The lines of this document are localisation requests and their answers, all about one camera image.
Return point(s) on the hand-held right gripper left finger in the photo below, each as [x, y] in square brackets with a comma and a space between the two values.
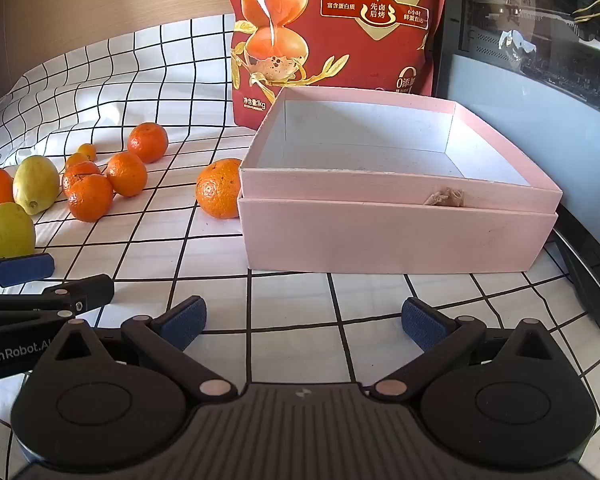
[182, 325]

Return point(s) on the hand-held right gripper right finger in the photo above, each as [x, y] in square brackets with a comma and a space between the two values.
[422, 325]

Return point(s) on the pink cardboard box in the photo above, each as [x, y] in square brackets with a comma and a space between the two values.
[380, 240]

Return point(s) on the glass-sided computer case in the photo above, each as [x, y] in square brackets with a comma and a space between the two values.
[530, 100]

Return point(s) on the white checkered tablecloth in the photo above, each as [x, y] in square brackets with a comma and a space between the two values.
[280, 300]

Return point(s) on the small tangerine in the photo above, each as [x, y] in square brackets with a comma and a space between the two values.
[87, 151]
[76, 160]

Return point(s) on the yellow-green lemon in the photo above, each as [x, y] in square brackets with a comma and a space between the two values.
[35, 182]
[5, 230]

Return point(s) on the red snack bag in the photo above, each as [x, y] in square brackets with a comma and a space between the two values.
[340, 45]

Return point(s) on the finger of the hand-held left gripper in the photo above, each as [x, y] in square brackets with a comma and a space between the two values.
[87, 290]
[25, 267]

